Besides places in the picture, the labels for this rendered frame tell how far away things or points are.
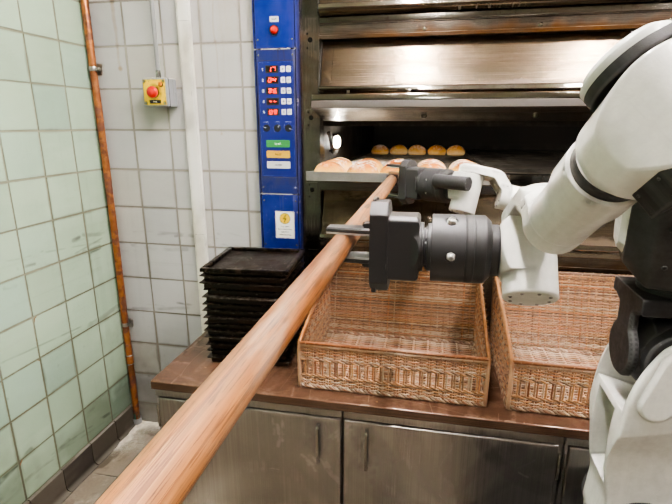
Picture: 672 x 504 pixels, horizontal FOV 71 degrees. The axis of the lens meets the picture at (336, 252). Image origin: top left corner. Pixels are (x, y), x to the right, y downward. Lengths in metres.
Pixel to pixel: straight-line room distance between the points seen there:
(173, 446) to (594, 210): 0.37
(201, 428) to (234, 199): 1.67
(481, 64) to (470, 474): 1.27
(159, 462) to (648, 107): 0.38
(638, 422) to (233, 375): 0.78
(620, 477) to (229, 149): 1.54
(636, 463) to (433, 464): 0.62
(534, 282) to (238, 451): 1.22
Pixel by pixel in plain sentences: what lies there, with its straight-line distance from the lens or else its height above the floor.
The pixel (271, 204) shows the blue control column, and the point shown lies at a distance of 1.82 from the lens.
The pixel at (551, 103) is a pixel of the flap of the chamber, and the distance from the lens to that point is 1.61.
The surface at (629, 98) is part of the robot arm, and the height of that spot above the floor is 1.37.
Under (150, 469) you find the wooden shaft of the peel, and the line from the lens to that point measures 0.24.
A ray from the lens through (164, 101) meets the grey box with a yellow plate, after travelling 1.92.
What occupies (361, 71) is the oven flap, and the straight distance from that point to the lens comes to 1.75.
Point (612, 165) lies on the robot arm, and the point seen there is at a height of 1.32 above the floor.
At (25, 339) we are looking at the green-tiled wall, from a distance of 1.92.
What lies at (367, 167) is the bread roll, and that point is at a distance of 1.47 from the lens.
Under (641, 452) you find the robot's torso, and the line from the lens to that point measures 1.04.
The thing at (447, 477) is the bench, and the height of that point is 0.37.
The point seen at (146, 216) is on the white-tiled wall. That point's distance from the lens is 2.10.
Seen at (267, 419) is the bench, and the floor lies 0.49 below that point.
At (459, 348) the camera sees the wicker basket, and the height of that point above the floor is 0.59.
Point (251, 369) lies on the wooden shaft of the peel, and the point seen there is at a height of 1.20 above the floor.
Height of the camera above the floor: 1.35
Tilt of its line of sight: 15 degrees down
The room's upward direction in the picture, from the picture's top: straight up
